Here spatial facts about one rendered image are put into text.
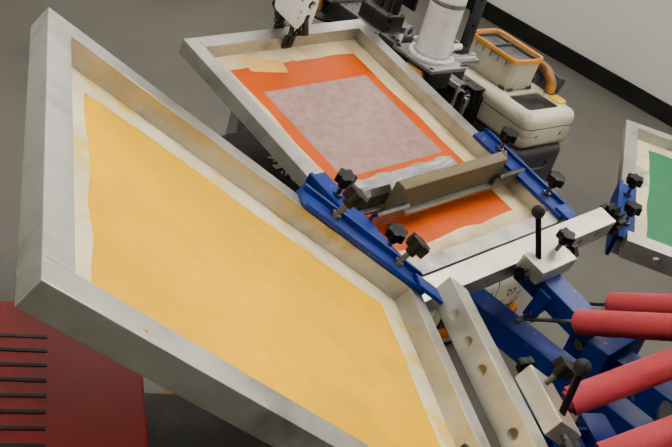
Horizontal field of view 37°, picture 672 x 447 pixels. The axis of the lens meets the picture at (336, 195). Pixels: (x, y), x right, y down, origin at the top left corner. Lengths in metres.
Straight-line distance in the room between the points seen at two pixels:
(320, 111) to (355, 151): 0.14
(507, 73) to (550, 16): 3.29
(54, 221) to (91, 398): 0.51
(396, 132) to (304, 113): 0.24
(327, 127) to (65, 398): 1.07
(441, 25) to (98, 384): 1.52
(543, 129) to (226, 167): 1.88
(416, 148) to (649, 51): 3.95
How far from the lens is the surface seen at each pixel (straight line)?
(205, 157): 1.48
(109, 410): 1.43
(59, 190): 1.03
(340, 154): 2.22
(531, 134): 3.20
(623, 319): 1.93
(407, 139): 2.38
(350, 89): 2.46
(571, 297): 2.07
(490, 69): 3.31
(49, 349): 1.51
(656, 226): 2.72
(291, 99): 2.33
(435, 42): 2.67
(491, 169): 2.28
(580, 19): 6.42
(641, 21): 6.22
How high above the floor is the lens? 2.11
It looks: 30 degrees down
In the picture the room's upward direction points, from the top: 17 degrees clockwise
